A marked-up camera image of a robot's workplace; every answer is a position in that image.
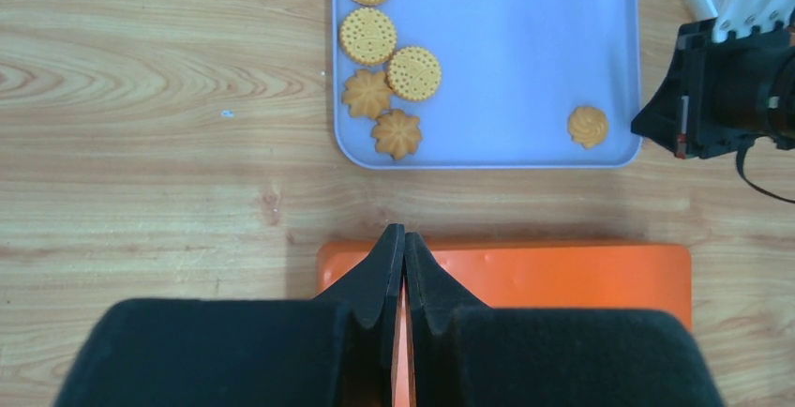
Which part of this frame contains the orange box lid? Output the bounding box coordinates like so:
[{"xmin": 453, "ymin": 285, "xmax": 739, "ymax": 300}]
[{"xmin": 315, "ymin": 241, "xmax": 694, "ymax": 407}]

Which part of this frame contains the round yellow biscuit left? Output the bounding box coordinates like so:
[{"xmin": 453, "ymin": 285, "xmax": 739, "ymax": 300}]
[{"xmin": 338, "ymin": 8, "xmax": 398, "ymax": 66}]

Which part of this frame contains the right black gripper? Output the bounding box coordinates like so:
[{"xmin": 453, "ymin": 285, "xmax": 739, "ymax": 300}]
[{"xmin": 631, "ymin": 0, "xmax": 794, "ymax": 159}]

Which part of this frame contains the round yellow biscuit lower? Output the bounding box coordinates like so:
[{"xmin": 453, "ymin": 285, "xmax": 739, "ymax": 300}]
[{"xmin": 386, "ymin": 46, "xmax": 443, "ymax": 101}]

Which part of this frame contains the flower butter cookie upper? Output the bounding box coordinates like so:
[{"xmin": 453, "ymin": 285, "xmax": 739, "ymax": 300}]
[{"xmin": 341, "ymin": 68, "xmax": 393, "ymax": 119}]

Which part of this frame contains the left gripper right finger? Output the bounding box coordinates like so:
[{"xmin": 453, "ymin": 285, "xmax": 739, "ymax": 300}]
[{"xmin": 404, "ymin": 233, "xmax": 723, "ymax": 406}]

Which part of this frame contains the lavender cookie tray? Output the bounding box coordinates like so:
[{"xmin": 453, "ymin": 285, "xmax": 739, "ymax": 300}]
[{"xmin": 331, "ymin": 0, "xmax": 641, "ymax": 170}]

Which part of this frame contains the swirl butter cookie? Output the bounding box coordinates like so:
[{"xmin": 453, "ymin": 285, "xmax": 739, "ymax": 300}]
[{"xmin": 567, "ymin": 105, "xmax": 609, "ymax": 149}]

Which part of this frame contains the flower butter cookie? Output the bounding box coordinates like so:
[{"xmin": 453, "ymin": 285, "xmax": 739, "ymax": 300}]
[
  {"xmin": 341, "ymin": 68, "xmax": 393, "ymax": 119},
  {"xmin": 370, "ymin": 109, "xmax": 423, "ymax": 160}
]

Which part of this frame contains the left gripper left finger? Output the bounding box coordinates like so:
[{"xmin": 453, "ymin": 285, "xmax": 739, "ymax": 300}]
[{"xmin": 55, "ymin": 224, "xmax": 405, "ymax": 406}]

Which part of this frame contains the flower butter cookie lower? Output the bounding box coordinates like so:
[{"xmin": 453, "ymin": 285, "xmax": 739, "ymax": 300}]
[{"xmin": 370, "ymin": 109, "xmax": 423, "ymax": 160}]

